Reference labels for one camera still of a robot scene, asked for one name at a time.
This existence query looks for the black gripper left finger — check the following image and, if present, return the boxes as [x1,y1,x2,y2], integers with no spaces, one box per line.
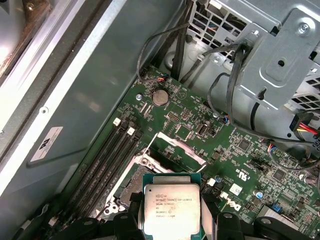
[71,191,145,240]

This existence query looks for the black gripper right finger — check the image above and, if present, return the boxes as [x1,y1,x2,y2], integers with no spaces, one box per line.
[200,199,313,240]

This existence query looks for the silver CPU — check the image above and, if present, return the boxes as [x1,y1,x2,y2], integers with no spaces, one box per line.
[141,171,202,237]

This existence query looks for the metal socket cover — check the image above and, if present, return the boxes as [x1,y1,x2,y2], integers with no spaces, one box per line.
[136,131,208,174]

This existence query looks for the CPU socket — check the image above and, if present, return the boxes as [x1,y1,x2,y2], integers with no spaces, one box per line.
[106,147,181,223]

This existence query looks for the RAM slot black clips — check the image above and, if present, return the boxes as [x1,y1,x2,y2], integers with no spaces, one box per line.
[74,132,143,218]

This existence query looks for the silver chipset heatsink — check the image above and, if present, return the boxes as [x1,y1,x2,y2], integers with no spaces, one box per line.
[258,203,301,232]

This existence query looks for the white label sticker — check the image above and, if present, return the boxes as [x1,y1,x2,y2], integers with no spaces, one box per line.
[30,125,64,163]

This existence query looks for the round coin battery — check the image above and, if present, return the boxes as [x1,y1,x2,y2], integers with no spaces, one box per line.
[151,89,169,107]

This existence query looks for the green motherboard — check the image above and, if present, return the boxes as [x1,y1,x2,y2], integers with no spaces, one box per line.
[37,64,320,240]

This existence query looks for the black PC case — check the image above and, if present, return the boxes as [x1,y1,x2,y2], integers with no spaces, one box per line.
[0,0,320,240]

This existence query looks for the silver metal drive cage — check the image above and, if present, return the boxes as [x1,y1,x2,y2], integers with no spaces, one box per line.
[162,0,320,141]

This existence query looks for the black cable bundle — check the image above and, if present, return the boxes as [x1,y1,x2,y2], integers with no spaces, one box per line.
[207,41,320,151]

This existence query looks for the red yellow power wires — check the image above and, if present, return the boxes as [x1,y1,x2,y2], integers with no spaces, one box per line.
[288,111,320,151]

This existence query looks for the thin black wire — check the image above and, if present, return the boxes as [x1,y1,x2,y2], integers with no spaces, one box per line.
[136,23,187,83]

